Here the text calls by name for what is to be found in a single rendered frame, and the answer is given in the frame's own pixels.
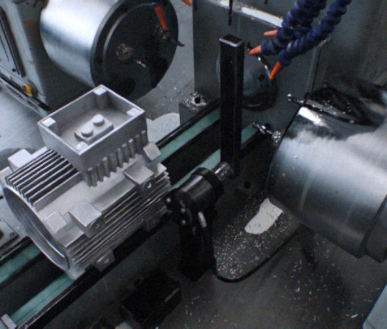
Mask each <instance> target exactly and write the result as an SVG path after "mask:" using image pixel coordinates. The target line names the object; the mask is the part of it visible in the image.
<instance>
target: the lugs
mask: <svg viewBox="0 0 387 329"><path fill-rule="evenodd" d="M140 151H141V155H142V157H143V158H144V160H145V162H146V163H150V162H152V161H154V160H155V159H157V157H159V156H160V155H161V152H160V151H159V148H158V147H157V145H156V144H155V143H154V142H150V143H148V144H146V145H145V146H144V147H142V148H141V150H140ZM11 172H13V171H12V170H11V169H10V168H9V167H7V168H6V169H4V170H2V171H0V186H1V187H4V186H5V184H6V181H5V176H7V174H9V173H11ZM163 206H166V204H165V203H164V204H163V205H162V206H160V207H159V208H158V210H161V208H162V207H163ZM42 222H43V224H45V225H46V227H47V228H48V230H49V231H50V233H51V234H57V233H58V232H59V231H60V230H61V229H62V228H63V227H66V226H67V225H68V223H67V222H66V220H65V218H63V216H62V215H61V214H60V213H59V210H55V211H52V212H51V213H50V214H49V215H47V216H46V217H45V218H42ZM19 227H20V228H21V229H22V230H23V232H24V233H25V235H26V236H28V234H27V233H26V231H25V230H24V229H23V227H22V226H21V225H19ZM64 271H65V272H66V274H67V275H68V277H69V278H70V279H73V280H76V279H78V278H79V276H80V275H82V274H83V273H84V272H85V269H84V270H83V271H82V272H80V273H79V274H78V275H76V274H75V273H74V272H73V271H72V270H64Z"/></svg>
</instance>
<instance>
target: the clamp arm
mask: <svg viewBox="0 0 387 329"><path fill-rule="evenodd" d="M244 60H245V40H244V39H241V38H239V37H236V36H234V35H231V34H227V35H225V36H224V37H221V38H220V39H219V62H220V164H219V167H223V168H224V167H225V166H226V165H227V166H228V167H226V168H225V170H226V171H227V172H228V171H229V170H230V172H229V173H228V175H227V177H228V178H230V179H231V180H234V179H236V178H237V177H238V176H239V174H240V168H241V139H242V135H241V132H242V114H243V78H244Z"/></svg>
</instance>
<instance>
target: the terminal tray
mask: <svg viewBox="0 0 387 329"><path fill-rule="evenodd" d="M99 89H103V92H98V90H99ZM131 110H136V113H132V112H131ZM48 119H50V120H51V123H50V124H46V120H48ZM146 123H147V119H146V113H145V111H144V110H142V109H141V108H139V107H137V106H136V105H135V104H133V103H131V102H130V101H128V100H126V99H124V98H123V97H121V95H118V94H117V93H115V92H113V91H112V90H110V89H108V88H106V87H105V86H104V85H102V84H101V85H99V86H98V87H97V88H95V89H93V90H92V91H89V92H88V93H86V94H84V96H81V97H80V98H78V99H76V100H75V101H72V102H70V104H68V105H66V106H65V107H62V108H60V109H59V110H57V111H56V112H55V113H53V114H51V115H49V116H48V117H46V118H44V119H42V120H41V121H39V122H38V123H37V124H38V126H39V130H40V133H41V135H42V139H43V142H44V143H45V144H46V147H47V149H49V148H50V149H51V150H53V151H56V152H57V153H58V154H59V153H60V155H61V156H63V158H64V159H65V160H68V162H69V163H71V164H72V167H73V168H74V167H76V169H77V171H78V172H79V171H80V172H81V175H82V179H83V181H84V182H86V183H87V186H88V187H91V186H93V187H97V182H98V181H100V182H103V181H104V177H105V176H106V177H107V178H109V177H110V172H115V173H116V172H117V167H119V168H123V163H127V164H128V163H129V159H130V158H131V159H135V154H138V155H141V151H140V150H141V148H142V147H144V146H145V145H146V144H148V143H149V139H148V134H147V132H148V129H147V124H146ZM79 144H83V145H84V147H82V148H79V147H78V145H79Z"/></svg>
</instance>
